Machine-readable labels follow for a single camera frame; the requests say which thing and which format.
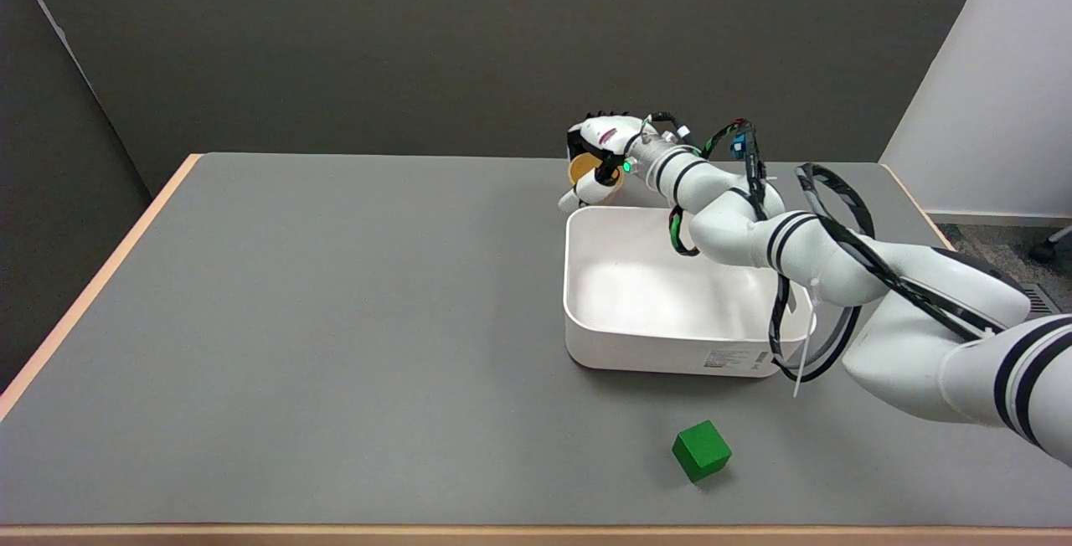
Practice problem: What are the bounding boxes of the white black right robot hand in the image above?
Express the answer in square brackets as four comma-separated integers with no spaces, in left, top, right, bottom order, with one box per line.
[559,113,651,212]

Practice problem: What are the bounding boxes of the yellow plastic cup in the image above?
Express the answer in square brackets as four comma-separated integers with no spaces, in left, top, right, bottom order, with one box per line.
[569,152,626,206]

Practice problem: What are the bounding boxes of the white plastic storage bin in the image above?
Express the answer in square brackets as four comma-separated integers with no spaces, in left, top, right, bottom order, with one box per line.
[563,205,817,378]

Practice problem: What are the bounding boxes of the green cube block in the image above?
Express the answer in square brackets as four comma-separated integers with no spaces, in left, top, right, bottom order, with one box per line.
[672,420,732,483]

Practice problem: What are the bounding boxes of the black chair base leg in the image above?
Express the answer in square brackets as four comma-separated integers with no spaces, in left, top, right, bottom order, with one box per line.
[1028,226,1072,264]

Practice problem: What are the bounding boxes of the black floor vent grille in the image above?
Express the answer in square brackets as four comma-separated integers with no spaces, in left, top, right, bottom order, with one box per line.
[1022,282,1061,315]

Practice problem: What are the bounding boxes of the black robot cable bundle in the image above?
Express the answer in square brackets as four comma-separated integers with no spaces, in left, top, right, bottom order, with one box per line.
[643,111,1006,400]

